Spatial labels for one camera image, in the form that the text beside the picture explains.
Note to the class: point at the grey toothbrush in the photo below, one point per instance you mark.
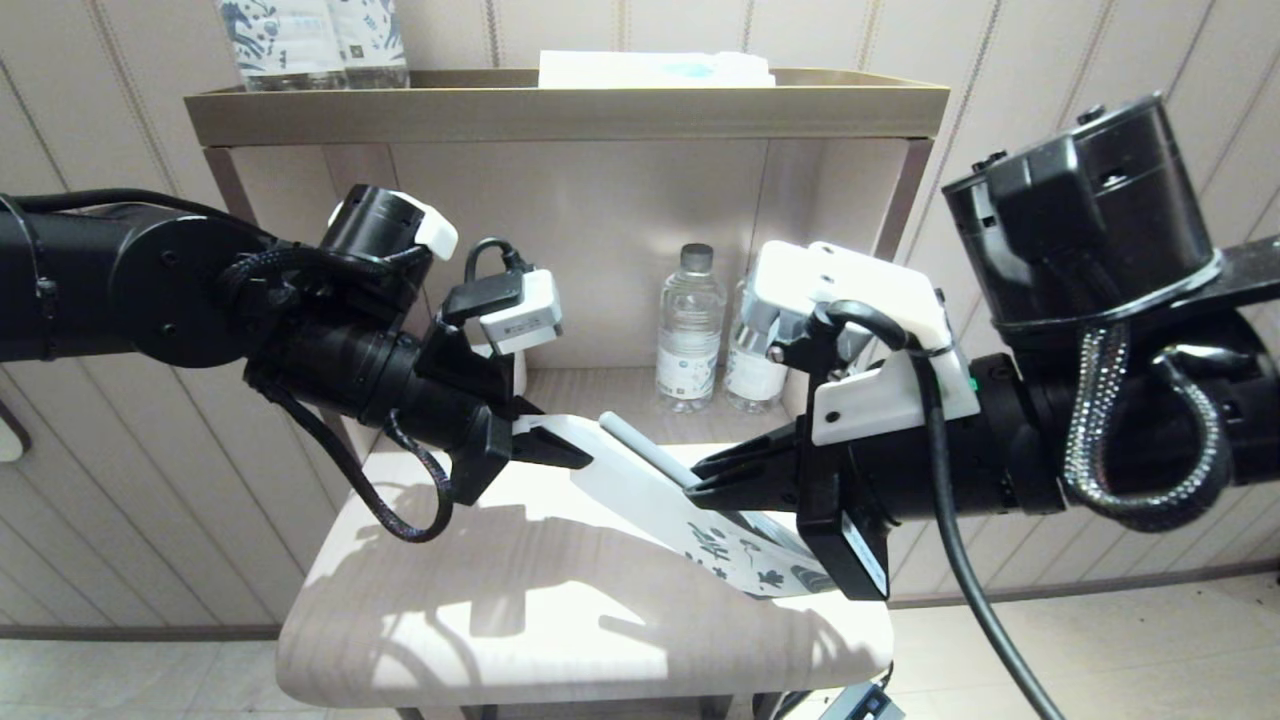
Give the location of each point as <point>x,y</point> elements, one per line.
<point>640,445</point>

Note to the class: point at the white tissue pack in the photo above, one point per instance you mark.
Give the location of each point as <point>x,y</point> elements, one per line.
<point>650,70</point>

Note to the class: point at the blue electronic device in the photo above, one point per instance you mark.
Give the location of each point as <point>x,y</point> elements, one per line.
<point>860,705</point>

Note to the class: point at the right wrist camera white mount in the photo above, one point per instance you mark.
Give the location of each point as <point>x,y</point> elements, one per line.
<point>850,280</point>

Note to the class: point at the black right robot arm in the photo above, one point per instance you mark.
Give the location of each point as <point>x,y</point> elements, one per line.
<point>1100,200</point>

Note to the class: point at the beige wooden shelf unit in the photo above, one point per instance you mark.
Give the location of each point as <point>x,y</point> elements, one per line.
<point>560,105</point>

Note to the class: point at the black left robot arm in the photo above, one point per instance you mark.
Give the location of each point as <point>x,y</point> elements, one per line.
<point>150,290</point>

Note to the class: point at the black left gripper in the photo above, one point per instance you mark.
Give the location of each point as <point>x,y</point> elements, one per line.
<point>482,455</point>

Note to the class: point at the white ribbed mug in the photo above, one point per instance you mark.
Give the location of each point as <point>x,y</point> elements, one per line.
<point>517,375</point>

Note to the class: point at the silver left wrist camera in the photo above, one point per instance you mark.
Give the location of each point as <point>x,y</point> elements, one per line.
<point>525,320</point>

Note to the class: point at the white floral plastic bag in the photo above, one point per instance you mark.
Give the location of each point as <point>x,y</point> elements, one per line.
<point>640,500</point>

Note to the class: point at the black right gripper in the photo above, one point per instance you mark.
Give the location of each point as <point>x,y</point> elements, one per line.
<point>830,500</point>

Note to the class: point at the clear plastic water bottle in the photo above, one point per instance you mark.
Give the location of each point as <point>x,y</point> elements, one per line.
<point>750,370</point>
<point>688,340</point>

